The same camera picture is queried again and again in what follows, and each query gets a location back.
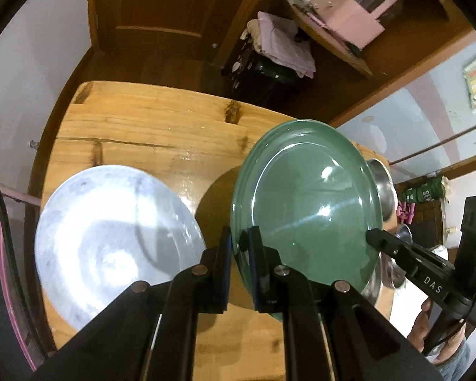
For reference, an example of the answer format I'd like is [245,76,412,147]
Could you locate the wooden corner shelf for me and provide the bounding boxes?
[288,0,476,126]

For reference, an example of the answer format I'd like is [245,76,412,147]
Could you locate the folded pink cloth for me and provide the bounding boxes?
[240,11,316,78]

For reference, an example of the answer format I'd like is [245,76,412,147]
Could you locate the white floral plate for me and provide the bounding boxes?
[35,165,206,330]

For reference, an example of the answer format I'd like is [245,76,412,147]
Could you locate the pink dumbbells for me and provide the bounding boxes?
[395,201,415,224]

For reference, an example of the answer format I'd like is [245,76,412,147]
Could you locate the pink plastic container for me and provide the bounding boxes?
[309,0,401,50]

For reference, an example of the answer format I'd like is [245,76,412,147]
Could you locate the person's right hand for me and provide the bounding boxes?
[407,298,466,365]

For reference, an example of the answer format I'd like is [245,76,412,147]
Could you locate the large steel bowl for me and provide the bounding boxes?
[362,158,403,319]

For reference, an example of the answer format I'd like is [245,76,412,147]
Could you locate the green ceramic plate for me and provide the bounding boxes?
[230,120,383,291]

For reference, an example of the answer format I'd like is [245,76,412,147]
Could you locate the black cable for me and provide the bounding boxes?
[0,163,37,350]

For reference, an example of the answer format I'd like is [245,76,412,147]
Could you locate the brown wooden door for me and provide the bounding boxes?
[88,0,260,67]

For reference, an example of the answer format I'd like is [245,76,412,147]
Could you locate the green bag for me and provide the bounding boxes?
[400,176,451,204]

